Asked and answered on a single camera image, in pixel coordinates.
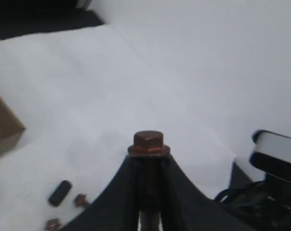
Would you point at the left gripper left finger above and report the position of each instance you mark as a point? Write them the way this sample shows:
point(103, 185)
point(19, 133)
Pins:
point(116, 197)

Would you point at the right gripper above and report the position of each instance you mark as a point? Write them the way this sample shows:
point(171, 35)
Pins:
point(273, 204)

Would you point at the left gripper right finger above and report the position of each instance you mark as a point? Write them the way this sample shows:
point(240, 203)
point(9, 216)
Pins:
point(184, 202)

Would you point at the copper hex flange bolt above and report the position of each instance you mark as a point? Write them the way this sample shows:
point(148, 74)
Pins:
point(52, 225)
point(81, 200)
point(149, 149)

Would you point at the cardboard box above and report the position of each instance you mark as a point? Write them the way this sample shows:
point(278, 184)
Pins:
point(3, 127)

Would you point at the black cylindrical sleeve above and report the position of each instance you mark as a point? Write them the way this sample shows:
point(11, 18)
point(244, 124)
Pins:
point(59, 193)

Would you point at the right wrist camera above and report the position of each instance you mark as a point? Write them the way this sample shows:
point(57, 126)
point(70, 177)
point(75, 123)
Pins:
point(275, 152)

